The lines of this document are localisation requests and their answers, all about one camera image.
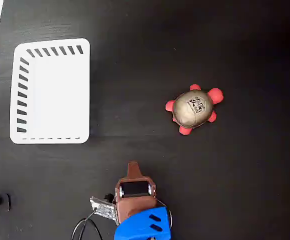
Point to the brown gripper with servo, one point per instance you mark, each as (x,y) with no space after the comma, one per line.
(135,205)

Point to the red turtle toy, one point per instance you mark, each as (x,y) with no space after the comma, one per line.
(193,110)

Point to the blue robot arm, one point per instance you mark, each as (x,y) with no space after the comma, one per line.
(140,227)

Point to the white plastic tray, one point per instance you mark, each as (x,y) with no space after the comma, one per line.
(60,100)

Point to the bare camera circuit board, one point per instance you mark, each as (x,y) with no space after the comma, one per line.
(103,208)

